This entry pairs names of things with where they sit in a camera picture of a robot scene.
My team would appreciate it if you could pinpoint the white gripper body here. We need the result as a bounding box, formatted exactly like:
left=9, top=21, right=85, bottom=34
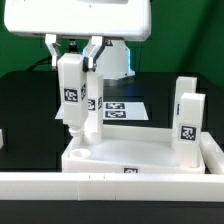
left=4, top=0, right=151, bottom=41

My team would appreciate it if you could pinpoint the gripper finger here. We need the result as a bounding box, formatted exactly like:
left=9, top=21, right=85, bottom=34
left=45, top=34, right=61, bottom=69
left=83, top=36, right=105, bottom=72

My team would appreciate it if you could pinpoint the white desk top tray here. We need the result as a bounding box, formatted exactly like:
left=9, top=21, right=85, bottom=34
left=61, top=125, right=205, bottom=174

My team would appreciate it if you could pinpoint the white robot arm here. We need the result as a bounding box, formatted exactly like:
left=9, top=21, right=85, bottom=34
left=4, top=0, right=151, bottom=80

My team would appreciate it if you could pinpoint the white fiducial marker sheet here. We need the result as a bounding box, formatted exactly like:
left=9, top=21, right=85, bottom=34
left=54, top=100, right=150, bottom=122

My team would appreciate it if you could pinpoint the white front fence bar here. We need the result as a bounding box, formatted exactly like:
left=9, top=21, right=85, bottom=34
left=0, top=172, right=224, bottom=202

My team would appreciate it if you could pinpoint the white fence bar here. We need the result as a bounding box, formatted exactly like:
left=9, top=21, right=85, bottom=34
left=0, top=172, right=224, bottom=202
left=200, top=132, right=224, bottom=175

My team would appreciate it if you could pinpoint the white right fence bar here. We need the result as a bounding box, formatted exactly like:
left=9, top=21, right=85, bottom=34
left=200, top=132, right=224, bottom=175

